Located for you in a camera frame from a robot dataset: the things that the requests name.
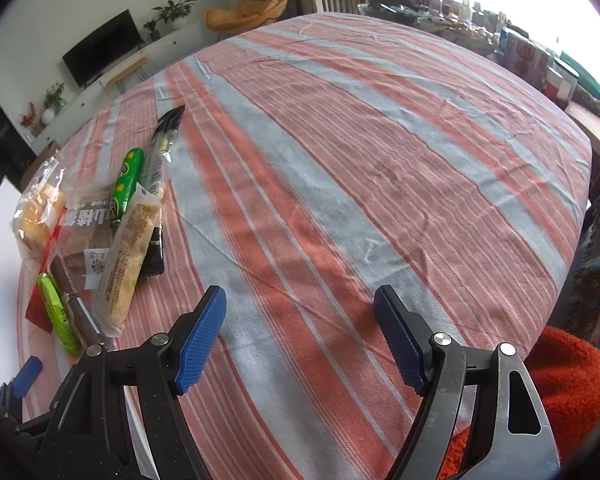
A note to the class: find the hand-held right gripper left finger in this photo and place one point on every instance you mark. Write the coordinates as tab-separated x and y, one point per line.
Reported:
202	340

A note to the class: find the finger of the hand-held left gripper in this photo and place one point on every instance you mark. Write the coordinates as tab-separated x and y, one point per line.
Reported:
27	374

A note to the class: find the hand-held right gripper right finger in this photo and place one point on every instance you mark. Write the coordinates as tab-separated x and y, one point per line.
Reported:
400	345

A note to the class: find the clear packet of brown strips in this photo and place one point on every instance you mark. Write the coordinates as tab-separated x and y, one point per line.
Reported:
85	240

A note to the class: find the clear bread bun packet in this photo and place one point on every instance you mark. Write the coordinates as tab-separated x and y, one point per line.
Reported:
35	210

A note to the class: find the green sausage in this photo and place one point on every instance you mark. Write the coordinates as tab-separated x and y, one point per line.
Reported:
127	180

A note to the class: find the long clear black-ended snack packet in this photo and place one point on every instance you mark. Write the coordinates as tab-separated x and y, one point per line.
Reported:
162	150

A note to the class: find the red snack packet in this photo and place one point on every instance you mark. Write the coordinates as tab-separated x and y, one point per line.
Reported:
37	312

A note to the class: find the flat green snack packet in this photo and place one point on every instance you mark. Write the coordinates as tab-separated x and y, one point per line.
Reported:
57	315

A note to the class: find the brown snack bar packet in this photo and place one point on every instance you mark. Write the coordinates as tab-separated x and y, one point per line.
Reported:
77	315

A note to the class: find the white board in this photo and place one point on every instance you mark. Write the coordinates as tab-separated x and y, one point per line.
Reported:
0	270

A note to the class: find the cream cake packet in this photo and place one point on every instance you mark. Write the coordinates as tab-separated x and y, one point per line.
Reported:
125	260

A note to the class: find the red fluffy blanket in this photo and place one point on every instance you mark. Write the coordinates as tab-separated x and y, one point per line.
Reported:
570	375

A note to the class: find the red and grey striped tablecloth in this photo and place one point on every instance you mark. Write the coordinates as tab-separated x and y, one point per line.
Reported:
330	185

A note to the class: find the cardboard box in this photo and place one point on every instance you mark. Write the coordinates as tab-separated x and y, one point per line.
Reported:
42	152

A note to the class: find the red flowers in vase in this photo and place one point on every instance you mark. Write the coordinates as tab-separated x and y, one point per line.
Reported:
28	117

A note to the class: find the green plant in white vase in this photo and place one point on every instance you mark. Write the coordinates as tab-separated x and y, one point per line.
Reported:
54	97

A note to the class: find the small wooden side table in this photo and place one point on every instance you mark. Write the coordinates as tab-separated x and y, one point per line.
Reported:
125	67

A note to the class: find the white television cabinet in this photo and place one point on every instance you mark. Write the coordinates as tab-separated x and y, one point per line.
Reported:
175	40

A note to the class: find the black television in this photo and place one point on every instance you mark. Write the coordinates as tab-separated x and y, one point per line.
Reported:
102	47

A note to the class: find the red printed box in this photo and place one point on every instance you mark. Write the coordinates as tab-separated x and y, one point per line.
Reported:
522	57

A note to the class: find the small potted plant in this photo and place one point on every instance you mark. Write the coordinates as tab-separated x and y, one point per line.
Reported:
152	27

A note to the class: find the green cloth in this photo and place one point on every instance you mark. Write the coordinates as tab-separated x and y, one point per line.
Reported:
595	85

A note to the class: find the cluttered low table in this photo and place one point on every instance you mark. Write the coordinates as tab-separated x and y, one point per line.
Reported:
430	17

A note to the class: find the large leafy potted plant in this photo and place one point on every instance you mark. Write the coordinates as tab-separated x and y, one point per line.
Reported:
172	10

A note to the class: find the orange lounge chair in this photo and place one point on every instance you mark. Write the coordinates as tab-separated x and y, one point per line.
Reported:
250	5

